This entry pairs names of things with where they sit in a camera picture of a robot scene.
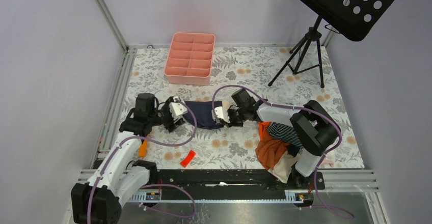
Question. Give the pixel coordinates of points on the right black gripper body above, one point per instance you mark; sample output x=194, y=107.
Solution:
x=237, y=117

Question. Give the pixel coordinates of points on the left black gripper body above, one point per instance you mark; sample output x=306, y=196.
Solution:
x=163, y=116

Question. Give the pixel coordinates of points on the orange toy microphone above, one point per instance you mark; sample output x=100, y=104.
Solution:
x=142, y=151

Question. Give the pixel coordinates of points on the navy underwear beige waistband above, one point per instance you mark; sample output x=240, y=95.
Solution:
x=203, y=115

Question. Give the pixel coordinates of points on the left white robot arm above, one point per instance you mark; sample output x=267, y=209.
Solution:
x=101, y=198

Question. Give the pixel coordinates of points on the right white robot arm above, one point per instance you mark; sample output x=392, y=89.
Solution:
x=316, y=129

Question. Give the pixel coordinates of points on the floral table mat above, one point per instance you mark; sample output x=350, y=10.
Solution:
x=254, y=68

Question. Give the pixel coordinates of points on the orange garment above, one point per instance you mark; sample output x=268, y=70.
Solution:
x=269, y=150

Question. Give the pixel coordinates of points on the small red plastic piece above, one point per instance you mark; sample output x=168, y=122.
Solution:
x=186, y=161

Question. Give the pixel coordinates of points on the pink divided organizer tray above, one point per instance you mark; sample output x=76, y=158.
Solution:
x=190, y=59

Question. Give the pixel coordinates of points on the white cream garment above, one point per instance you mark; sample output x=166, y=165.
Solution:
x=280, y=164

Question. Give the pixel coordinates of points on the black music stand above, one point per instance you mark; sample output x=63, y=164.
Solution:
x=352, y=18

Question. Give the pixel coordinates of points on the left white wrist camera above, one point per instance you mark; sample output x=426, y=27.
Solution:
x=177, y=110

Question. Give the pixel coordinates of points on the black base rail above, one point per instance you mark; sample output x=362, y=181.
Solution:
x=227, y=186

